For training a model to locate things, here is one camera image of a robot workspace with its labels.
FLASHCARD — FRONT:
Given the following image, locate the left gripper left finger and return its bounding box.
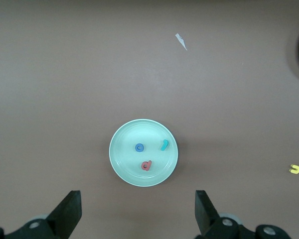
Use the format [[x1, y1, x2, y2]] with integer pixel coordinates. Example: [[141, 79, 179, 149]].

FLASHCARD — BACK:
[[0, 190, 83, 239]]

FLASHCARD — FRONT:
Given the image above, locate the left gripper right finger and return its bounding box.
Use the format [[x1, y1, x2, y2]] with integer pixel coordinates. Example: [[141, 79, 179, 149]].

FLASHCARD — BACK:
[[195, 190, 292, 239]]

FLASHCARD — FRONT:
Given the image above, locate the pink foam letter p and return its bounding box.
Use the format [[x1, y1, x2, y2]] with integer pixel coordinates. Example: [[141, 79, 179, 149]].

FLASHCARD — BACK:
[[140, 160, 152, 172]]

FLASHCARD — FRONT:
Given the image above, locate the green plate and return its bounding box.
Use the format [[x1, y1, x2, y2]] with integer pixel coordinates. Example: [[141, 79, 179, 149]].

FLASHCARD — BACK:
[[109, 119, 179, 188]]

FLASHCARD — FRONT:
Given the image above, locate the brown table cover sheet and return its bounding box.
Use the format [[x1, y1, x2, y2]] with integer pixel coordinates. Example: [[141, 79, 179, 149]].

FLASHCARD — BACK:
[[0, 0, 299, 239]]

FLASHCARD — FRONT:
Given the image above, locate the white paper scrap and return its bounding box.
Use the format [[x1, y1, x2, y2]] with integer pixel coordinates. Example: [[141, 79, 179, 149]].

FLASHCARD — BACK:
[[174, 32, 188, 51]]

